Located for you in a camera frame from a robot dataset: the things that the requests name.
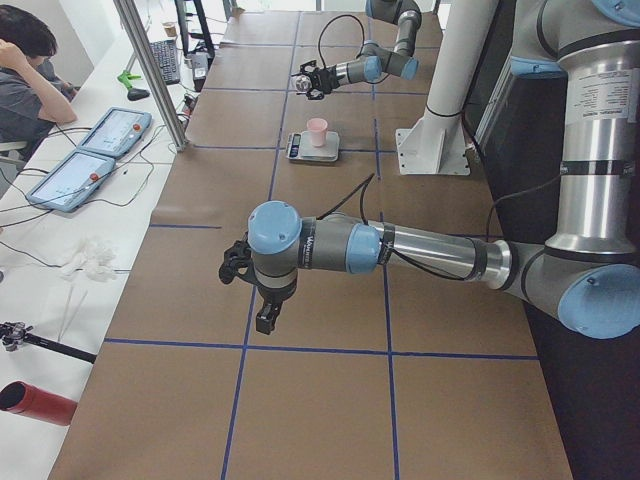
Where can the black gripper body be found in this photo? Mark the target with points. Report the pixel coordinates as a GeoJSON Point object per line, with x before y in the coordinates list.
{"type": "Point", "coordinates": [328, 76]}
{"type": "Point", "coordinates": [273, 295]}

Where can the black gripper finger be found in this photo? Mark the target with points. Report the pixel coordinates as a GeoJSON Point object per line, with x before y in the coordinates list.
{"type": "Point", "coordinates": [314, 94]}
{"type": "Point", "coordinates": [267, 316]}
{"type": "Point", "coordinates": [309, 68]}

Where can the pink plastic cup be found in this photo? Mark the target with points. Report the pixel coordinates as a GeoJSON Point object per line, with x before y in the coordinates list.
{"type": "Point", "coordinates": [317, 129]}

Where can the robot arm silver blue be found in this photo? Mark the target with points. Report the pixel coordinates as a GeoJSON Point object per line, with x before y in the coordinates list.
{"type": "Point", "coordinates": [373, 63]}
{"type": "Point", "coordinates": [576, 262]}

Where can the grey digital kitchen scale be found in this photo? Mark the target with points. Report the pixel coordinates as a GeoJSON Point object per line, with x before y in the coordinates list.
{"type": "Point", "coordinates": [300, 149]}

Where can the black box with label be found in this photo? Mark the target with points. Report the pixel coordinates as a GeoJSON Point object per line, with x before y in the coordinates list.
{"type": "Point", "coordinates": [199, 62]}

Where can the black keyboard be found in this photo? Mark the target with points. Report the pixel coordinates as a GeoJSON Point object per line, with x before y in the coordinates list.
{"type": "Point", "coordinates": [165, 54]}

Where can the brown paper table cover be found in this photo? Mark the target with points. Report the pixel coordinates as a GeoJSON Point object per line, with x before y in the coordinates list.
{"type": "Point", "coordinates": [390, 375]}

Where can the black computer mouse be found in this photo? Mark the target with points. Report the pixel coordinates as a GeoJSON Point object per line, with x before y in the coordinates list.
{"type": "Point", "coordinates": [135, 94]}

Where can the crumpled white tissue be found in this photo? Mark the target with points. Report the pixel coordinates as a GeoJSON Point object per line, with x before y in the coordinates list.
{"type": "Point", "coordinates": [92, 256]}

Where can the green plastic tool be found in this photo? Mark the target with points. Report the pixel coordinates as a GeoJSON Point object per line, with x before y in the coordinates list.
{"type": "Point", "coordinates": [126, 78]}

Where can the upper blue teach pendant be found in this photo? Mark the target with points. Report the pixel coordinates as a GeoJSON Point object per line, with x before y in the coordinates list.
{"type": "Point", "coordinates": [116, 133]}

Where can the blue teach pendant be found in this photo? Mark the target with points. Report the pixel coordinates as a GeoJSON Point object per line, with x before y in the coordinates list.
{"type": "Point", "coordinates": [116, 133]}
{"type": "Point", "coordinates": [70, 183]}

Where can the white plastic tweezers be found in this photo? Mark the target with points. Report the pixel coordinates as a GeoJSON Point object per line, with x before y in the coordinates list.
{"type": "Point", "coordinates": [71, 309]}

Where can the lower blue teach pendant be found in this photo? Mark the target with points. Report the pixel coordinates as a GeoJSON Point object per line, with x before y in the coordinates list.
{"type": "Point", "coordinates": [70, 183]}

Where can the black tripod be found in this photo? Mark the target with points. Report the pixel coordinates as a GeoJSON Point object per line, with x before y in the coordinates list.
{"type": "Point", "coordinates": [15, 335]}

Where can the red cylinder bottle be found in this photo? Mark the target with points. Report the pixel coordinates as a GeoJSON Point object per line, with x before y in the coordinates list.
{"type": "Point", "coordinates": [27, 400]}

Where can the seated person grey shirt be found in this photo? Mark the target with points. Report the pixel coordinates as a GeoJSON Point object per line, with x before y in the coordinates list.
{"type": "Point", "coordinates": [33, 97]}

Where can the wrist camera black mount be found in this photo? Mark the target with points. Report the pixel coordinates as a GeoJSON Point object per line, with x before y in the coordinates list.
{"type": "Point", "coordinates": [237, 263]}

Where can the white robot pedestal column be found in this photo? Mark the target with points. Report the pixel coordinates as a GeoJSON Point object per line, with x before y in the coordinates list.
{"type": "Point", "coordinates": [436, 144]}

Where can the aluminium frame post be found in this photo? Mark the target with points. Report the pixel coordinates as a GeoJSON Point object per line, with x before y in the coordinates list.
{"type": "Point", "coordinates": [136, 33]}

